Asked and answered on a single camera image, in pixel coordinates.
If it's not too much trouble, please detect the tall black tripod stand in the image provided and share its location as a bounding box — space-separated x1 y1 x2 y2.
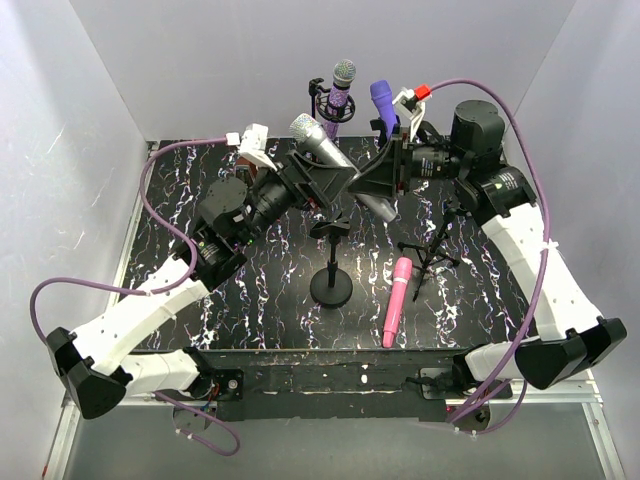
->
308 78 356 124

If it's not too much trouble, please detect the aluminium table rail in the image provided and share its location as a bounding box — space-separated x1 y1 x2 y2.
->
29 138 226 479

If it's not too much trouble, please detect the pink microphone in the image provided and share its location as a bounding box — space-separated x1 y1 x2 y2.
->
382 257 412 349

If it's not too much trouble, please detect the black round-base stand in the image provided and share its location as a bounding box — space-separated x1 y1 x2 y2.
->
370 117 400 150
309 211 353 309

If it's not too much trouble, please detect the silver microphone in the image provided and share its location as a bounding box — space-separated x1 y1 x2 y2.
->
289 113 397 223

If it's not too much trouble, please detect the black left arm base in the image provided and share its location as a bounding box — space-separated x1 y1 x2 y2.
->
189 359 245 401

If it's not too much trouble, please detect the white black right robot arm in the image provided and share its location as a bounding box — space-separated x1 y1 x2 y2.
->
350 100 627 390

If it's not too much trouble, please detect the purple glitter microphone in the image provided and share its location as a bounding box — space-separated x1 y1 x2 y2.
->
324 59 356 140

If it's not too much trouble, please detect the small black tripod stand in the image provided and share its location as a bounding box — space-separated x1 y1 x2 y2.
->
396 203 468 302

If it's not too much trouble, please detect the purple plastic microphone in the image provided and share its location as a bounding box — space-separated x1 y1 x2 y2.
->
370 80 398 127

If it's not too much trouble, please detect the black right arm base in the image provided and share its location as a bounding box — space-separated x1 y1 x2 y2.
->
403 368 479 400

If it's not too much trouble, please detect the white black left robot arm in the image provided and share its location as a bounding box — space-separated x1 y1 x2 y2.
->
46 150 356 419

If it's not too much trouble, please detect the brown wooden metronome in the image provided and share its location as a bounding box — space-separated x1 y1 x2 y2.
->
234 156 258 186

